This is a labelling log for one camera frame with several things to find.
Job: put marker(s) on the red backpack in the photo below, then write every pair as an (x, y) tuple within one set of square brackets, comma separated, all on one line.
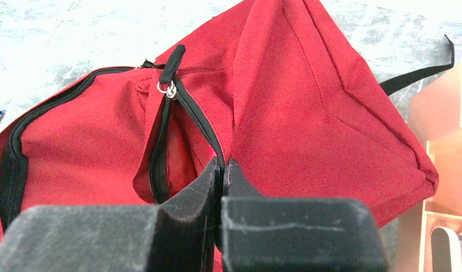
[(274, 85)]

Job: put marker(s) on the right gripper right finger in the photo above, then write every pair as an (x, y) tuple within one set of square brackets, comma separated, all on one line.
[(295, 234)]

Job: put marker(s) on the white stapler in organizer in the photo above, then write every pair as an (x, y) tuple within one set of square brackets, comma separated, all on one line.
[(446, 250)]

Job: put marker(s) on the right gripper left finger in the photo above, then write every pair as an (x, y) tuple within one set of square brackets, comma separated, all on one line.
[(177, 235)]

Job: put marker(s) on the orange plastic file organizer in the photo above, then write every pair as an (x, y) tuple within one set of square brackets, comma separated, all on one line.
[(435, 117)]

